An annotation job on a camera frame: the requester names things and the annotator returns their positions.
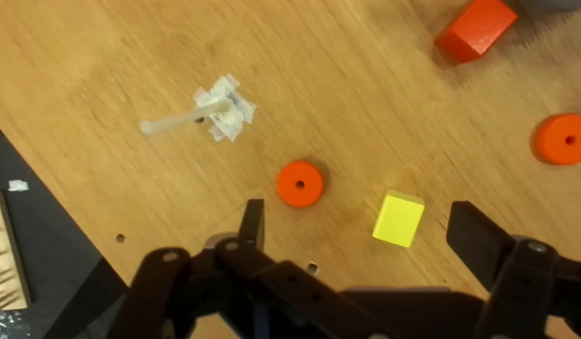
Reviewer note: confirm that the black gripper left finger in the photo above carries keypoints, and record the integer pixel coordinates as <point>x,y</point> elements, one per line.
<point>196,295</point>

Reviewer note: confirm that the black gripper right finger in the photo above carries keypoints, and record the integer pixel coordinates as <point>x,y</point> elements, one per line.
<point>483,246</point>

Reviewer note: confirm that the yellow wooden block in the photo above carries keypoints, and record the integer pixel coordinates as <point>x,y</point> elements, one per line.
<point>399,219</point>

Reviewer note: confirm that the red wooden block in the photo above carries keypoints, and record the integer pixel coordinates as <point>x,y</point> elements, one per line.
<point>478,29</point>

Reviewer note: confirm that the orange wooden disc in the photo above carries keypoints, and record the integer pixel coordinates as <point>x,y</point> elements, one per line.
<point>299,183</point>
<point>562,140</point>

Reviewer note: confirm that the black low side table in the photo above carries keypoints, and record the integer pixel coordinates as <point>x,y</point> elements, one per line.
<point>57,264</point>

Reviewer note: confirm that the white peg on tape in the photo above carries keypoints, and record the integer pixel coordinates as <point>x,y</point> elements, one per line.
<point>226,114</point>

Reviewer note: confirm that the clear plastic bag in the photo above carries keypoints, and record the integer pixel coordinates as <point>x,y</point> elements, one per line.
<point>4,327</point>

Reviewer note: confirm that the wooden xylophone toy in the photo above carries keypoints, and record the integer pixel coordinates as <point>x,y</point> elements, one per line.
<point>4,251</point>

